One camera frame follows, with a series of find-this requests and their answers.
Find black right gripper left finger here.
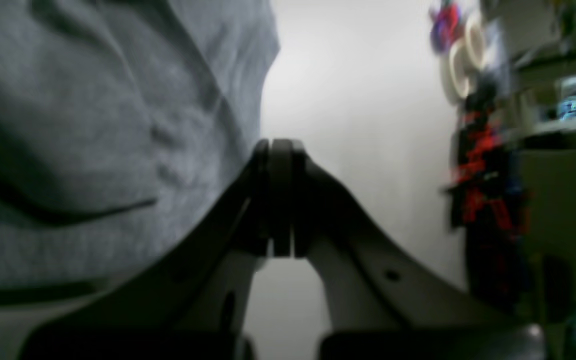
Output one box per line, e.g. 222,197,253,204
18,139,270,360

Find grey T-shirt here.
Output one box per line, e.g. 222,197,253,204
0,0,281,307

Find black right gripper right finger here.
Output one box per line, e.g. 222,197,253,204
280,139,549,360

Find white tape rolls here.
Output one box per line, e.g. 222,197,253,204
439,11,489,105

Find red black clutter pile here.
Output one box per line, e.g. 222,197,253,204
444,84,531,313

